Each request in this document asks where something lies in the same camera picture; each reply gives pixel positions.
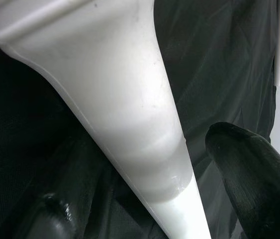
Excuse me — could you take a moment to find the white plastic table top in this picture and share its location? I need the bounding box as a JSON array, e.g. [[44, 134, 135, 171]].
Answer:
[[0, 0, 213, 239]]

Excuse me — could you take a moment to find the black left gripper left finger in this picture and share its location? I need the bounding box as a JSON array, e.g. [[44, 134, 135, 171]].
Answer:
[[2, 138, 110, 239]]

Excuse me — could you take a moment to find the black table cloth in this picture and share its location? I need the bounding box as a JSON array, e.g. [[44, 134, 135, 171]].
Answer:
[[0, 0, 280, 239]]

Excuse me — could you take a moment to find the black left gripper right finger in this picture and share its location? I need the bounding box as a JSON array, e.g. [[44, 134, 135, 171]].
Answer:
[[204, 121, 280, 239]]

